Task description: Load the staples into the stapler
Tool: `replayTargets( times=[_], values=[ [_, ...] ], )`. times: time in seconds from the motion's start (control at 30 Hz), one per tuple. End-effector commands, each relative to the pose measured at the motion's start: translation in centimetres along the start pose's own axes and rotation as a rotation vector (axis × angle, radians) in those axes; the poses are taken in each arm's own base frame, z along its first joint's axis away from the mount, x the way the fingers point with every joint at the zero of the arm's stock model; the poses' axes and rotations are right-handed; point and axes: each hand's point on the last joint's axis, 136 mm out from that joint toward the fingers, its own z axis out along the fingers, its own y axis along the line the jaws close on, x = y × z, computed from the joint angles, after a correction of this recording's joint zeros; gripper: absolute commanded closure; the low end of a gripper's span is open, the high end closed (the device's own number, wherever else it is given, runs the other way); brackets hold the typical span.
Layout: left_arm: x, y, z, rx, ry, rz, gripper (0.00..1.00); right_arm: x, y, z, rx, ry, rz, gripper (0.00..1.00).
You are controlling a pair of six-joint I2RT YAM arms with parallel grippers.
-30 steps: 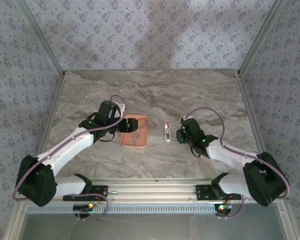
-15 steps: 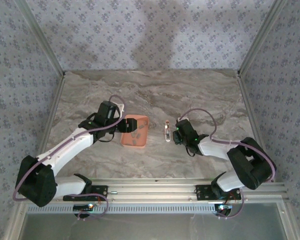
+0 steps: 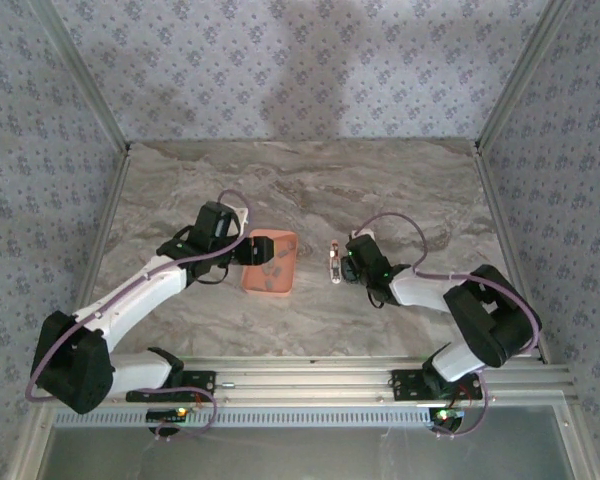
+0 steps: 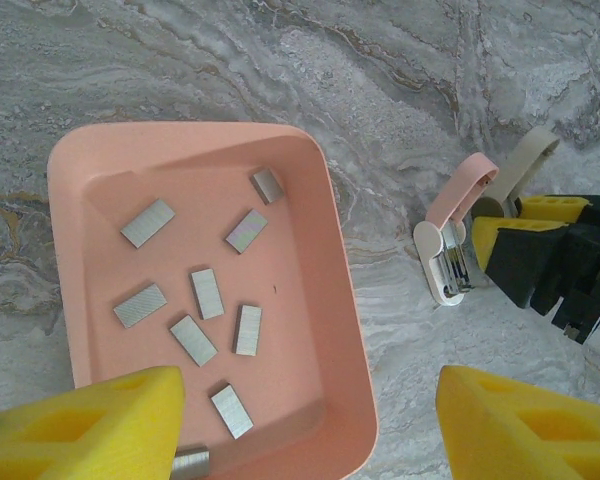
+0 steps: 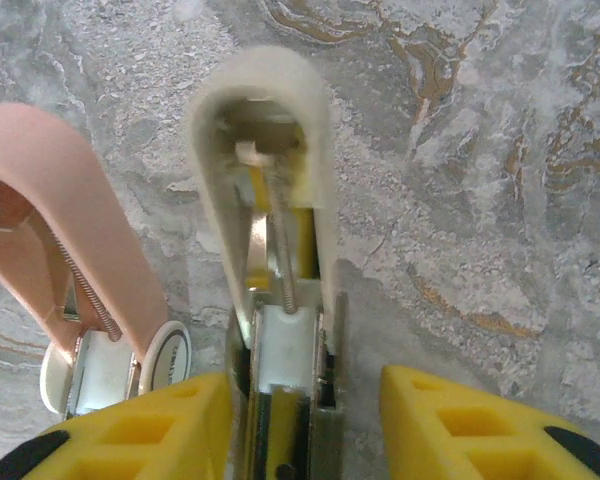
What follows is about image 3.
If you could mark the cream and brown stapler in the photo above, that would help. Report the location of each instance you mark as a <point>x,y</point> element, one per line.
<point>334,272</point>

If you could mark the pink plastic tray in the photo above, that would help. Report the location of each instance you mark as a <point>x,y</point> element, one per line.
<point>286,282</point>

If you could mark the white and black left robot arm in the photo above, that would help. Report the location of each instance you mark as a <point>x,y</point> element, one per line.
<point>140,290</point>

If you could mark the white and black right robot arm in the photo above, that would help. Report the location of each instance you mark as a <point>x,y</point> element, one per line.
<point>420,292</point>

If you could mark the small circuit board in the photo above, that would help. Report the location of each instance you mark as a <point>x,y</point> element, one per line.
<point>447,416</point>
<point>167,415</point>

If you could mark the grey metal sheet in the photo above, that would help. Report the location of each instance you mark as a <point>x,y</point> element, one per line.
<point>305,455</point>

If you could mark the aluminium table side rail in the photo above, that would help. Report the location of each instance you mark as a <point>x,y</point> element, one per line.
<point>500,220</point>
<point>107,220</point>

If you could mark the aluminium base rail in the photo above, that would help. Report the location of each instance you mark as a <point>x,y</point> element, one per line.
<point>305,375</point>

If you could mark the aluminium frame post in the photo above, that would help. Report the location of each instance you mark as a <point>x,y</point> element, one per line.
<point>525,70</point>
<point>80,70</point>

